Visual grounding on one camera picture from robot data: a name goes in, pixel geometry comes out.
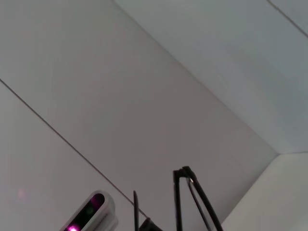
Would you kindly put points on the black glasses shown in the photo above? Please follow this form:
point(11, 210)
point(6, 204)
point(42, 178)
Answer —
point(177, 204)

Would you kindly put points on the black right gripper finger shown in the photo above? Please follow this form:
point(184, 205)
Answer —
point(149, 225)

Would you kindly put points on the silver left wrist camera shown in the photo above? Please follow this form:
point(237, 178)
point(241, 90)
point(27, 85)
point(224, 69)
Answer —
point(96, 214)

